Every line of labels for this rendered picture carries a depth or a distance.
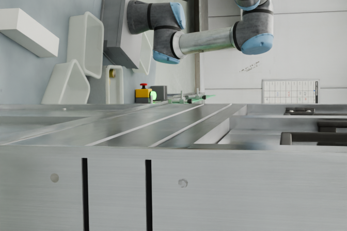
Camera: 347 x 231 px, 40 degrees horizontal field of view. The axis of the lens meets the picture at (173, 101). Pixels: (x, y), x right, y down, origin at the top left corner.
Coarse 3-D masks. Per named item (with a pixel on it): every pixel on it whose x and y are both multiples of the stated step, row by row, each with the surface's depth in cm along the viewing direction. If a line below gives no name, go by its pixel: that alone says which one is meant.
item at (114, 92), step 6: (108, 66) 187; (114, 66) 193; (120, 66) 200; (108, 72) 186; (120, 72) 202; (108, 78) 186; (114, 78) 202; (120, 78) 202; (108, 84) 187; (114, 84) 203; (120, 84) 202; (108, 90) 187; (114, 90) 203; (120, 90) 202; (108, 96) 187; (114, 96) 203; (120, 96) 202; (108, 102) 187; (114, 102) 203; (120, 102) 203
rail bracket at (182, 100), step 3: (171, 99) 263; (180, 99) 261; (183, 99) 261; (189, 99) 260; (168, 102) 263; (171, 102) 262; (174, 102) 262; (177, 102) 262; (180, 102) 261; (183, 102) 261; (186, 102) 261; (189, 102) 260
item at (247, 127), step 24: (120, 120) 73; (144, 120) 72; (168, 120) 71; (192, 120) 71; (216, 120) 70; (240, 120) 74; (264, 120) 73; (288, 120) 73; (312, 120) 72; (336, 120) 71; (24, 144) 48; (48, 144) 47; (72, 144) 47; (96, 144) 47; (120, 144) 47; (144, 144) 46; (168, 144) 46; (192, 144) 46; (216, 144) 46; (240, 144) 45; (264, 144) 58; (288, 144) 55; (312, 144) 59; (336, 144) 59
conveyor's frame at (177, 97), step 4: (192, 92) 383; (196, 92) 382; (200, 92) 380; (204, 92) 380; (168, 96) 314; (172, 96) 313; (176, 96) 311; (180, 96) 311; (184, 96) 310; (156, 100) 269; (160, 100) 269; (164, 100) 268
